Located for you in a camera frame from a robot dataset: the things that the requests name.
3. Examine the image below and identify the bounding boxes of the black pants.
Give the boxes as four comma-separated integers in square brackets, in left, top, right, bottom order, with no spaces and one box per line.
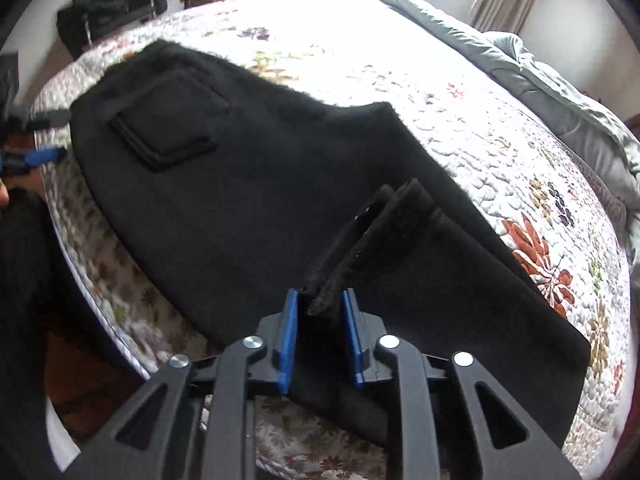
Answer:
[70,41,589,444]

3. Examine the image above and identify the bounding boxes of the person's black trouser leg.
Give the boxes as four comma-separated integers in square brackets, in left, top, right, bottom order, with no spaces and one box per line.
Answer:
[1,188,111,479]

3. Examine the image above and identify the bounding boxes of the floral quilted bedspread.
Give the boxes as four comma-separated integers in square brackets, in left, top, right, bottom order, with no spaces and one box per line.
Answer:
[32,0,637,479]

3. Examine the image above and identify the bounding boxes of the grey crumpled duvet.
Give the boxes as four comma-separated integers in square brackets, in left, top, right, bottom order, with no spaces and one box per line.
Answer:
[364,0,640,221]

